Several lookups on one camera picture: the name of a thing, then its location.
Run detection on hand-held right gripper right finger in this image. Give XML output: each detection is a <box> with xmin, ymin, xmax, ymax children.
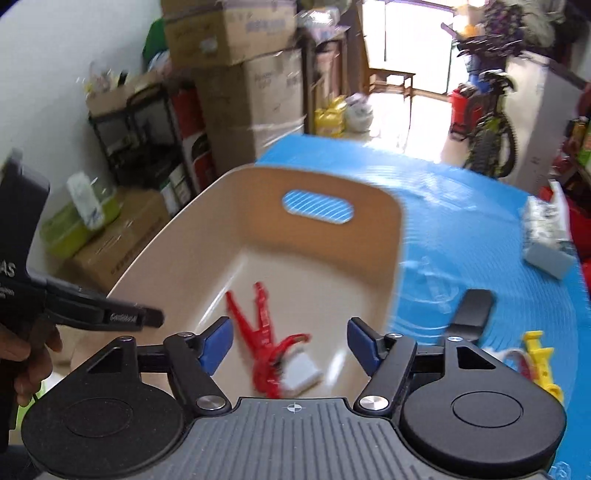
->
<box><xmin>346</xmin><ymin>318</ymin><xmax>509</xmax><ymax>416</ymax></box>

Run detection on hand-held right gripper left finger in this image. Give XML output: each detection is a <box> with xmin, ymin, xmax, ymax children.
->
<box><xmin>85</xmin><ymin>318</ymin><xmax>234</xmax><ymax>414</ymax></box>

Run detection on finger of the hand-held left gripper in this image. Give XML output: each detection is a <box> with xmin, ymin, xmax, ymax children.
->
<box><xmin>44</xmin><ymin>277</ymin><xmax>165</xmax><ymax>330</ymax></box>

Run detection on red plastic clamp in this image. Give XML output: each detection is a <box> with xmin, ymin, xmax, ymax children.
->
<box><xmin>225</xmin><ymin>281</ymin><xmax>311</xmax><ymax>398</ymax></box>

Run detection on beige plastic basket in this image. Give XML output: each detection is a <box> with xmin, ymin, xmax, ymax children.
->
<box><xmin>69</xmin><ymin>165</ymin><xmax>408</xmax><ymax>407</ymax></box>

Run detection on black plastic device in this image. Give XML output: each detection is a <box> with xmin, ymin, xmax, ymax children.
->
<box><xmin>445</xmin><ymin>288</ymin><xmax>496</xmax><ymax>344</ymax></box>

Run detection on yellow plastic clamp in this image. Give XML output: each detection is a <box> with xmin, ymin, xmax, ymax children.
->
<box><xmin>522</xmin><ymin>330</ymin><xmax>565</xmax><ymax>407</ymax></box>

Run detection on person's left hand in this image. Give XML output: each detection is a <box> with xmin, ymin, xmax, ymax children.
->
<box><xmin>0</xmin><ymin>323</ymin><xmax>63</xmax><ymax>408</ymax></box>

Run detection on green plastic container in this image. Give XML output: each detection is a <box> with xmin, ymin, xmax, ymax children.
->
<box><xmin>41</xmin><ymin>189</ymin><xmax>125</xmax><ymax>259</ymax></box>

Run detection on small white block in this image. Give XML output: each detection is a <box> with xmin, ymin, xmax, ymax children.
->
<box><xmin>283</xmin><ymin>353</ymin><xmax>322</xmax><ymax>393</ymax></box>

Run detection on white wipes packet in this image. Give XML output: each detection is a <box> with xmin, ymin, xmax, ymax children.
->
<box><xmin>67</xmin><ymin>172</ymin><xmax>105</xmax><ymax>229</ymax></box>

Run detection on low cardboard box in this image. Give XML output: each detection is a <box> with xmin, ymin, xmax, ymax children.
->
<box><xmin>69</xmin><ymin>189</ymin><xmax>171</xmax><ymax>291</ymax></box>

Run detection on blue silicone mat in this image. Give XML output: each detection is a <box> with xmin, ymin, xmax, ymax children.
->
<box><xmin>254</xmin><ymin>134</ymin><xmax>591</xmax><ymax>480</ymax></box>

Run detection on black metal rack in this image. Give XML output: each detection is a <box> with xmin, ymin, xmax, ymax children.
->
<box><xmin>88</xmin><ymin>83</ymin><xmax>195</xmax><ymax>190</ymax></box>

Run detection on open cardboard box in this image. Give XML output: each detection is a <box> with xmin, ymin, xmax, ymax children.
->
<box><xmin>85</xmin><ymin>69</ymin><xmax>162</xmax><ymax>116</ymax></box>

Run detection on red white carton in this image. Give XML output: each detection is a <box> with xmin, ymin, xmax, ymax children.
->
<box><xmin>171</xmin><ymin>88</ymin><xmax>218</xmax><ymax>195</ymax></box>

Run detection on floral tissue box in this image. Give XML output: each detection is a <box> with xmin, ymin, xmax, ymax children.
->
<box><xmin>519</xmin><ymin>180</ymin><xmax>578</xmax><ymax>280</ymax></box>

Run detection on yellow plastic jugs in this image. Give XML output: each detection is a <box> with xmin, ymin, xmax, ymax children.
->
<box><xmin>314</xmin><ymin>97</ymin><xmax>348</xmax><ymax>137</ymax></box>

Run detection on white plastic bag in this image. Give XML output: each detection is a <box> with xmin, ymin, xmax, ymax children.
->
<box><xmin>346</xmin><ymin>95</ymin><xmax>374</xmax><ymax>134</ymax></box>

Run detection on large cardboard box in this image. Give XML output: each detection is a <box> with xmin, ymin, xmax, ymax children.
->
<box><xmin>194</xmin><ymin>48</ymin><xmax>308</xmax><ymax>174</ymax></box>

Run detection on green black bicycle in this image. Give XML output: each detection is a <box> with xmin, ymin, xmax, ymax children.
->
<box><xmin>441</xmin><ymin>21</ymin><xmax>525</xmax><ymax>178</ymax></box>

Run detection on red bucket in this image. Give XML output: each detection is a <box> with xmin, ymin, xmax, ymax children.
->
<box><xmin>450</xmin><ymin>85</ymin><xmax>485</xmax><ymax>139</ymax></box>

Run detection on wooden chair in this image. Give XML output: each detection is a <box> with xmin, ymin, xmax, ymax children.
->
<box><xmin>362</xmin><ymin>65</ymin><xmax>416</xmax><ymax>114</ymax></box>

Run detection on white chest freezer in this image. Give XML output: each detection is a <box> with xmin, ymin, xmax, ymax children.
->
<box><xmin>505</xmin><ymin>51</ymin><xmax>591</xmax><ymax>195</ymax></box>

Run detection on pile of clothes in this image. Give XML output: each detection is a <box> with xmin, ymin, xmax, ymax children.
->
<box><xmin>480</xmin><ymin>0</ymin><xmax>566</xmax><ymax>51</ymax></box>

